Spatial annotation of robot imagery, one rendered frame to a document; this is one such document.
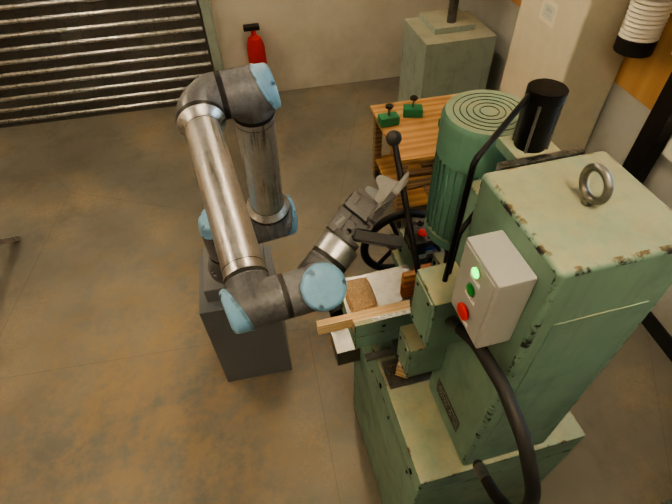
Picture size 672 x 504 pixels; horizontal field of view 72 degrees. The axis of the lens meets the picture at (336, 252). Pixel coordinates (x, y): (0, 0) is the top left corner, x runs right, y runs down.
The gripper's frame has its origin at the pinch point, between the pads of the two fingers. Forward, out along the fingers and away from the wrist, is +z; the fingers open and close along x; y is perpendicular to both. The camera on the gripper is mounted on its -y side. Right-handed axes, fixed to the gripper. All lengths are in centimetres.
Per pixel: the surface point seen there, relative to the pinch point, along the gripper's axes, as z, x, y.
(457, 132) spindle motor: 5.3, -23.8, -0.3
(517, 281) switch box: -16.2, -44.3, -16.5
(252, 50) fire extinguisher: 90, 246, 128
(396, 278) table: -13.7, 31.4, -19.7
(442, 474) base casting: -48, 5, -51
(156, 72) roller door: 35, 268, 180
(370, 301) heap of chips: -24.5, 25.1, -16.3
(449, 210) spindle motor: -2.2, -10.5, -10.8
